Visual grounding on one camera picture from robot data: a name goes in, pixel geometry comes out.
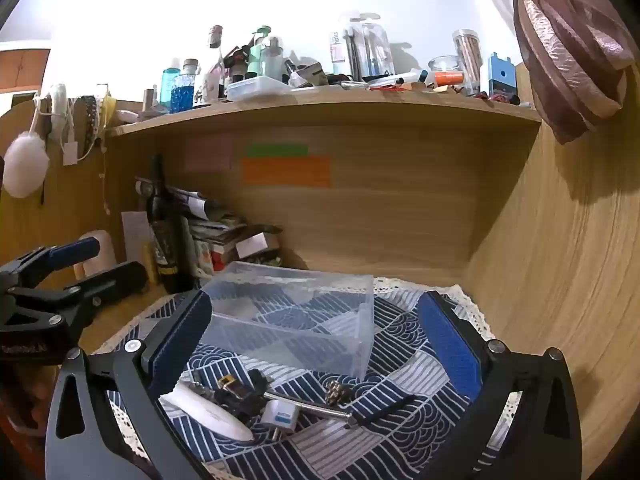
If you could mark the orange tube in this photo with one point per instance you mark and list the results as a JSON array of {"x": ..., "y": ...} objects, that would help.
[{"x": 449, "y": 78}]

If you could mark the blue cardboard box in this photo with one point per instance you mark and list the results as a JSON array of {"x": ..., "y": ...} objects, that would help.
[{"x": 502, "y": 76}]

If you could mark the clear lidded plastic box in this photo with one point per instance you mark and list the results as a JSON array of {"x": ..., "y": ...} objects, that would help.
[{"x": 257, "y": 88}]

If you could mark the stack of books and magazines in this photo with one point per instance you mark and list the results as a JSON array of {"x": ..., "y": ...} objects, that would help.
[{"x": 220, "y": 232}]

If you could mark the black and gold clip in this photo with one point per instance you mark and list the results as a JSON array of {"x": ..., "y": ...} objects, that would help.
[{"x": 240, "y": 392}]

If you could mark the white paper card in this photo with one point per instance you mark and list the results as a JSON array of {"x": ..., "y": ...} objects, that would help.
[{"x": 136, "y": 232}]

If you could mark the green sticky note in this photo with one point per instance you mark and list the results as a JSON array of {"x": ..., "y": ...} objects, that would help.
[{"x": 276, "y": 150}]

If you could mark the clear plastic storage box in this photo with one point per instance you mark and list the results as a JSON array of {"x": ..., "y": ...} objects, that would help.
[{"x": 295, "y": 310}]

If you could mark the clear glass jar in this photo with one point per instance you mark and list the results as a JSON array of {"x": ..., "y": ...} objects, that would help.
[{"x": 445, "y": 64}]

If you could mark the white oval device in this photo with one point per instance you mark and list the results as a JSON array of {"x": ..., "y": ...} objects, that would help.
[{"x": 215, "y": 412}]

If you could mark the white fluffy puff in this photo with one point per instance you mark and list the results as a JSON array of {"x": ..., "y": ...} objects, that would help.
[{"x": 25, "y": 165}]

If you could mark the tall clear tube of sticks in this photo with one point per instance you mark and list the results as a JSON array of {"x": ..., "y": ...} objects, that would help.
[{"x": 468, "y": 60}]

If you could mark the clear packaged brush set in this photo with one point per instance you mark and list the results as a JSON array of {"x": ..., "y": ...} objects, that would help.
[{"x": 362, "y": 47}]

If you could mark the wooden shelf board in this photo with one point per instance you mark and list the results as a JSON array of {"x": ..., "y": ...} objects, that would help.
[{"x": 325, "y": 105}]

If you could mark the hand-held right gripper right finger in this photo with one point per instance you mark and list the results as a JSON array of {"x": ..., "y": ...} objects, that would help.
[{"x": 450, "y": 347}]

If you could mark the orange sticky note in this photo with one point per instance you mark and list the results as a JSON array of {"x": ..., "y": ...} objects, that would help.
[{"x": 286, "y": 172}]

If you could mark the white hanging tag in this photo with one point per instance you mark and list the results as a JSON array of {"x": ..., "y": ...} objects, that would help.
[{"x": 70, "y": 152}]

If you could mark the blue wave-patterned table mat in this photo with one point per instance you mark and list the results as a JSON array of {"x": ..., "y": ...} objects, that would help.
[{"x": 350, "y": 440}]

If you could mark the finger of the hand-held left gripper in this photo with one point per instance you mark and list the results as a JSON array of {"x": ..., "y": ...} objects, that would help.
[
  {"x": 115, "y": 279},
  {"x": 75, "y": 251}
]

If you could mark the teal plastic bottle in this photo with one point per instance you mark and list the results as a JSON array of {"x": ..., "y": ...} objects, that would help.
[{"x": 168, "y": 82}]

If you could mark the small metal bead cluster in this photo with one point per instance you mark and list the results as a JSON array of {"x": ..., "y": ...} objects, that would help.
[{"x": 336, "y": 391}]

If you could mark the silver metal rod tool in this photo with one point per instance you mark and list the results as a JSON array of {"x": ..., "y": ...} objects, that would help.
[{"x": 320, "y": 407}]

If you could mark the white plug adapter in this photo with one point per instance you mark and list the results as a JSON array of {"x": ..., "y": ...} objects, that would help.
[{"x": 281, "y": 414}]

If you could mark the blue liquid bottle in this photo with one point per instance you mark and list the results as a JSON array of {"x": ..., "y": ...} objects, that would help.
[{"x": 183, "y": 90}]

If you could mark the white cream tube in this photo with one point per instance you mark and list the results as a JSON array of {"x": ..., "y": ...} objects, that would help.
[{"x": 97, "y": 255}]

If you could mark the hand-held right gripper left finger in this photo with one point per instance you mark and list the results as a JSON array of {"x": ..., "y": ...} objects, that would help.
[{"x": 179, "y": 347}]

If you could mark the dark wine bottle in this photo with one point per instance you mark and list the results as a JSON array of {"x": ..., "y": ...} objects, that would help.
[{"x": 165, "y": 240}]

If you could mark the brown ribbed hat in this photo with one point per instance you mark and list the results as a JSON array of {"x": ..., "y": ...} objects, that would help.
[{"x": 565, "y": 45}]

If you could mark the pink sticky note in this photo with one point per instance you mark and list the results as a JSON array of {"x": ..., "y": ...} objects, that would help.
[{"x": 208, "y": 152}]

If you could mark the green pump bottle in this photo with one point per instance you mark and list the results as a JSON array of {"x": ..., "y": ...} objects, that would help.
[{"x": 258, "y": 55}]

